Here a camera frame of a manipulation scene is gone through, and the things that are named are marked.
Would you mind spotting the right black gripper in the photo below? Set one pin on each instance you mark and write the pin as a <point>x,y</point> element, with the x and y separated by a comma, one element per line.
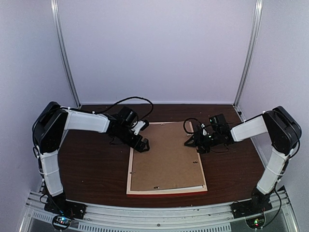
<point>198,140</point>

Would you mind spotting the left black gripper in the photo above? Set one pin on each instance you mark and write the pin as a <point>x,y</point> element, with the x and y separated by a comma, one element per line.
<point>139,149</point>

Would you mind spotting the brown cardboard backing board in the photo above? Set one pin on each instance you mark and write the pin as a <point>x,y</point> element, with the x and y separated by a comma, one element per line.
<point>166,157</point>

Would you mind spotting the red wooden picture frame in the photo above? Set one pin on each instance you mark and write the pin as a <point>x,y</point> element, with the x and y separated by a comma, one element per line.
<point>129,174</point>

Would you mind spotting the canyon woman photo print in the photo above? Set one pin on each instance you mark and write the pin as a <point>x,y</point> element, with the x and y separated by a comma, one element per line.
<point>202,187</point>

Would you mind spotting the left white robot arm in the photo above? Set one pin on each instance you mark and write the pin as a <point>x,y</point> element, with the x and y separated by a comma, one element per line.
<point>51,129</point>

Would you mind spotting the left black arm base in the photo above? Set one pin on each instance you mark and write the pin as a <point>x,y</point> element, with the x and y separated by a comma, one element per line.
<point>60,206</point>

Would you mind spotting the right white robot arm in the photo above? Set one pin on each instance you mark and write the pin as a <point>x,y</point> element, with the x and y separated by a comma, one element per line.
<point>283,131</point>

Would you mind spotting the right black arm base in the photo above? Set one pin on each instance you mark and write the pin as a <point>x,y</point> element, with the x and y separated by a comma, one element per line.
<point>258,203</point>

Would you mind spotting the right circuit board with leds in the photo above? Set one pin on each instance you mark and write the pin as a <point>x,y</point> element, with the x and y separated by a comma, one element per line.
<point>255,223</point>

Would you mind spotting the circuit board with leds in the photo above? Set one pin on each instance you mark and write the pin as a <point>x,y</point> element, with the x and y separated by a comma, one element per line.
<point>255,223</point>
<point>61,222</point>

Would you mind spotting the left circuit board with leds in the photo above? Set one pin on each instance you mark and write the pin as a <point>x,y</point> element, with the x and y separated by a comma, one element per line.
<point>61,222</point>

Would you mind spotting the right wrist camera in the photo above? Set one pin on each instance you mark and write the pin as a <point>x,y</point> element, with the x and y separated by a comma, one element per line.
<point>202,129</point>

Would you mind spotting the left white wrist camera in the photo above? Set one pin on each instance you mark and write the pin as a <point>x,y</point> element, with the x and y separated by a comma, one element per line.
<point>140,126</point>

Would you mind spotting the front aluminium rail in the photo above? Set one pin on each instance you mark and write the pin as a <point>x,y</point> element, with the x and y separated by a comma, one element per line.
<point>207,218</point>

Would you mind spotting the left aluminium corner post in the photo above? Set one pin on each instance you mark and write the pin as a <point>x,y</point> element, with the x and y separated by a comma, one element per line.
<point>63,52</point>

